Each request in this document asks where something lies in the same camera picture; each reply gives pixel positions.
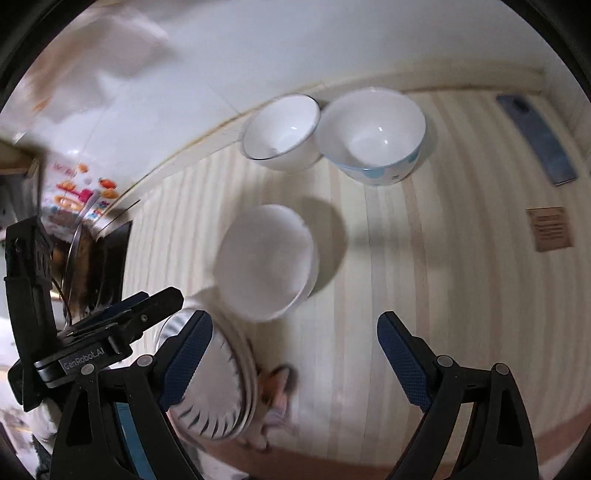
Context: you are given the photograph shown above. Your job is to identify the small brown card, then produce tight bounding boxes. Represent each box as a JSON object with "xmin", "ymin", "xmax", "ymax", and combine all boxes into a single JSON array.
[{"xmin": 527, "ymin": 206, "xmax": 573, "ymax": 252}]

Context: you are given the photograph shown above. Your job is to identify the floral white plate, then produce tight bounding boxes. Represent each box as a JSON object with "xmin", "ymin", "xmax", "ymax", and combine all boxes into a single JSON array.
[{"xmin": 216, "ymin": 316, "xmax": 259, "ymax": 439}]

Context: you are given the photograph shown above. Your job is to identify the white bowl blue pattern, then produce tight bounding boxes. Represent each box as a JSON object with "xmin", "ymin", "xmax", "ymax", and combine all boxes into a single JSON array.
[{"xmin": 315, "ymin": 87, "xmax": 427, "ymax": 186}]

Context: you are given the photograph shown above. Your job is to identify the blue smartphone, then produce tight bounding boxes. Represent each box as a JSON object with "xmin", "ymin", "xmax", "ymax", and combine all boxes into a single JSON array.
[{"xmin": 496, "ymin": 94, "xmax": 578, "ymax": 187}]

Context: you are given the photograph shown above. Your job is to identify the plain white bowl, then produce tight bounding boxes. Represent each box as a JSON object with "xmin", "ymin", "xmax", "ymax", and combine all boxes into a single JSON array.
[{"xmin": 213, "ymin": 204, "xmax": 320, "ymax": 322}]

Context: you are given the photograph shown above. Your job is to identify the black striped white plate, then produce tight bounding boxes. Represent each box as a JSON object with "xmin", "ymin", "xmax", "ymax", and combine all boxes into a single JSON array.
[{"xmin": 168, "ymin": 313, "xmax": 242, "ymax": 442}]

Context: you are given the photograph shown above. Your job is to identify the black frying pan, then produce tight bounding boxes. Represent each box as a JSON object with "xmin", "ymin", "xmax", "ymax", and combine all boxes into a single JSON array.
[{"xmin": 60, "ymin": 221, "xmax": 132, "ymax": 323}]

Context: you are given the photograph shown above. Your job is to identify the colourful wall stickers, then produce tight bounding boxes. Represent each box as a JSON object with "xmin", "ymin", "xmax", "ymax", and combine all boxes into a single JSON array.
[{"xmin": 40, "ymin": 153, "xmax": 123, "ymax": 240}]

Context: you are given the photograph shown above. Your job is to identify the striped tablecloth with cat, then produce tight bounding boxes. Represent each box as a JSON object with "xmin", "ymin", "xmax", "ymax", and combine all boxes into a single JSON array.
[{"xmin": 121, "ymin": 89, "xmax": 591, "ymax": 480}]

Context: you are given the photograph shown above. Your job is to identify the plastic bag with orange food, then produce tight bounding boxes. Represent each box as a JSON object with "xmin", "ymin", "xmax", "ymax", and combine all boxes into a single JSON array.
[{"xmin": 15, "ymin": 1, "xmax": 168, "ymax": 121}]

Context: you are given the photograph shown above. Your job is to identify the white bowl dark rim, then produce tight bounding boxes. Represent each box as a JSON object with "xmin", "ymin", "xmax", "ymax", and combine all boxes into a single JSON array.
[{"xmin": 239, "ymin": 94, "xmax": 322, "ymax": 173}]

